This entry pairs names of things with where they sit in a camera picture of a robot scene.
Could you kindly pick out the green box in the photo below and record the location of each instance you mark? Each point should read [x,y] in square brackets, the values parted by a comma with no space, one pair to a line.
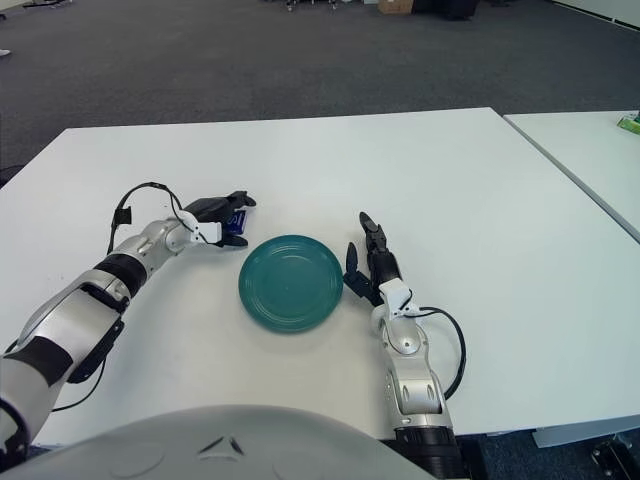
[629,124]

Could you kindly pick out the black wheeled stand base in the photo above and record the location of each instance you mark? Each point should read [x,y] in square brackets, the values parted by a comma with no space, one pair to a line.
[617,455]

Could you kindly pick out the blue gum pack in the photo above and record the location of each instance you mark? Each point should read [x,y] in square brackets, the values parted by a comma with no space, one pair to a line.
[235,223]

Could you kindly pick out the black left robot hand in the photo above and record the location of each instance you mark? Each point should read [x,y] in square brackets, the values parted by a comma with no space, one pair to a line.
[212,206]

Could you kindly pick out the brown cardboard box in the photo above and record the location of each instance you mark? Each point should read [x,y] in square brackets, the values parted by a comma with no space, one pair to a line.
[395,6]

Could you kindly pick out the black cabinet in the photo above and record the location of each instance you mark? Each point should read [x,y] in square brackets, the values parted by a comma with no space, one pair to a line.
[445,9]

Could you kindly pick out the teal round plate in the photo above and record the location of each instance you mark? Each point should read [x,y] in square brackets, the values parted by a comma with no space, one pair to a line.
[290,285]

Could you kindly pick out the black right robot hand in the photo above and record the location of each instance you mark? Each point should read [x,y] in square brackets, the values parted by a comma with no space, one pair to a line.
[382,265]

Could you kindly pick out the grey robot torso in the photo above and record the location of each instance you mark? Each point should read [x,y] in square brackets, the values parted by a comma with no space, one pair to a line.
[200,450]

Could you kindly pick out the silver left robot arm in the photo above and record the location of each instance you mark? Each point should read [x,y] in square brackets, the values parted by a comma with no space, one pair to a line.
[75,310]

